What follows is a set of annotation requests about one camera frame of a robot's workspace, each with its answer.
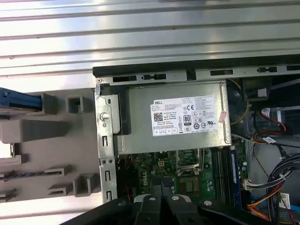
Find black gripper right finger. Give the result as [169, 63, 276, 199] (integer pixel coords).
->
[163, 177, 274, 225]

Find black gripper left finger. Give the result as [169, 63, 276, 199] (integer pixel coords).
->
[60, 177, 165, 225]

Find hard disk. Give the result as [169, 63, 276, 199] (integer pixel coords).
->
[0, 88, 44, 111]

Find gold chipset heatsink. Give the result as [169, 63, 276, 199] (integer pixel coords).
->
[179, 178, 200, 195]

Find green motherboard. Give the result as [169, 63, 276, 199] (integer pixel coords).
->
[117, 138, 250, 209]

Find CPU socket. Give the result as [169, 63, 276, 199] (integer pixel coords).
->
[175, 149, 204, 178]

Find black RAM slot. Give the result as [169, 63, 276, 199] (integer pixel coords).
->
[219, 149, 228, 207]
[214, 149, 223, 207]
[224, 149, 233, 207]

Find installed RAM stick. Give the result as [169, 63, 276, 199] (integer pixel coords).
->
[229, 150, 243, 210]

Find black open PC case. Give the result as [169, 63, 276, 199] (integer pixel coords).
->
[92, 55, 300, 225]

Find grey power supply unit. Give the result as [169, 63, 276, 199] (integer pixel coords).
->
[117, 81, 233, 155]

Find grey plastic parts rack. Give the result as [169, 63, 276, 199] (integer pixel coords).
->
[0, 90, 101, 203]

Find spare RAM stick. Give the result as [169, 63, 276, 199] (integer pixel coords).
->
[0, 171, 47, 181]

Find silver CPU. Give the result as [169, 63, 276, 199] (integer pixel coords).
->
[0, 142, 14, 160]

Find orange red wire bundle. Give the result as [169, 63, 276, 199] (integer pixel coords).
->
[247, 185, 282, 221]

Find black wire bundle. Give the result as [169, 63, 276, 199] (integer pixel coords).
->
[267, 154, 300, 225]

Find yellow power wires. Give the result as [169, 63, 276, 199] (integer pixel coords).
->
[228, 79, 251, 125]

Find thin red data wire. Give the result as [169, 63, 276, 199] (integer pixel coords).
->
[261, 110, 288, 132]

